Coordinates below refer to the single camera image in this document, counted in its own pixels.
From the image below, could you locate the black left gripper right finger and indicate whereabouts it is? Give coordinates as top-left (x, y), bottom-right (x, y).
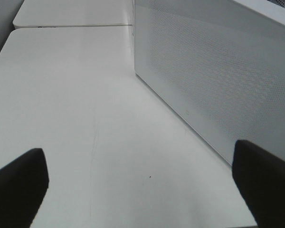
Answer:
top-left (232, 140), bottom-right (285, 228)

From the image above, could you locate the white microwave door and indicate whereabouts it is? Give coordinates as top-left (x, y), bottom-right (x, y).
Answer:
top-left (134, 0), bottom-right (285, 162)

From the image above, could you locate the white microwave oven body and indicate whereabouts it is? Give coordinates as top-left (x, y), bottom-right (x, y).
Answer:
top-left (235, 0), bottom-right (285, 26)

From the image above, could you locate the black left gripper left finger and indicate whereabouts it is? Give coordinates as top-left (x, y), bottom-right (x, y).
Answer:
top-left (0, 148), bottom-right (49, 228)

